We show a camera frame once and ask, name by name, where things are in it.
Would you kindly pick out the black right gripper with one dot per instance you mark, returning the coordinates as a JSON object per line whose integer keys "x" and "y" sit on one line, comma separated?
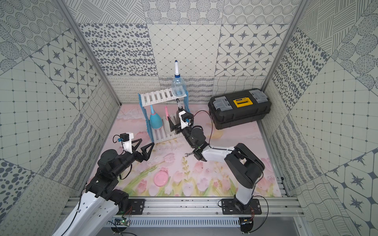
{"x": 173, "y": 127}

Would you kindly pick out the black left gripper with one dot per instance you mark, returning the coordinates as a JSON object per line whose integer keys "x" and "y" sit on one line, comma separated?
{"x": 136, "y": 152}

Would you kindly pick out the blue and white slatted shelf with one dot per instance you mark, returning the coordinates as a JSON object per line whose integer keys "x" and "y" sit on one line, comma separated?
{"x": 161, "y": 97}

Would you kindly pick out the teal pink spray bottle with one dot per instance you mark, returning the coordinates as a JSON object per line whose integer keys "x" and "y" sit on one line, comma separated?
{"x": 155, "y": 119}

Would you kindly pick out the clear blue spray bottle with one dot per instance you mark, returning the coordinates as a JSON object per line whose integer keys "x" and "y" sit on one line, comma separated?
{"x": 178, "y": 85}

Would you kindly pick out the smoky grey spray bottle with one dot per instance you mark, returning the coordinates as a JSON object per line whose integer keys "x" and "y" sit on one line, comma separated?
{"x": 180, "y": 106}

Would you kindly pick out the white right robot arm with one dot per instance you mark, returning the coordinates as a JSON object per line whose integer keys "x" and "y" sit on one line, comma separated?
{"x": 246, "y": 167}

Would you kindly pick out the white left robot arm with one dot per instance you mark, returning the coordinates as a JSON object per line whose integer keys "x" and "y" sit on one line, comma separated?
{"x": 101, "y": 200}

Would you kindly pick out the pink round lid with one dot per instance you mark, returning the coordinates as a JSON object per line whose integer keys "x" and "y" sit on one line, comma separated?
{"x": 161, "y": 178}

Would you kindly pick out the floral pink table mat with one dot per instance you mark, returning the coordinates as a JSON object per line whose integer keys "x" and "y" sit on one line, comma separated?
{"x": 189, "y": 177}

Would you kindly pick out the black toolbox yellow label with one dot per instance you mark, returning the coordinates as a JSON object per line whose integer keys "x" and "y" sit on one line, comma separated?
{"x": 238, "y": 108}

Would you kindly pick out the small green circuit board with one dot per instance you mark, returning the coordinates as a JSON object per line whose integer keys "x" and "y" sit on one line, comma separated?
{"x": 122, "y": 222}

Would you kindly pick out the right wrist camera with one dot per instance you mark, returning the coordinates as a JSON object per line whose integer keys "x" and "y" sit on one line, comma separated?
{"x": 184, "y": 117}

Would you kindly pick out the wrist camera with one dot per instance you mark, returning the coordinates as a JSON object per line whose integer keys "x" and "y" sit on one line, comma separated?
{"x": 184, "y": 117}
{"x": 126, "y": 140}

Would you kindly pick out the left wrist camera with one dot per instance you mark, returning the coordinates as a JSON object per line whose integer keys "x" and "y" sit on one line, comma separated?
{"x": 126, "y": 140}

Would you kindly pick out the aluminium mounting rail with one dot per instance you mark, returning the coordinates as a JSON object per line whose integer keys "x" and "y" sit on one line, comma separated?
{"x": 207, "y": 212}

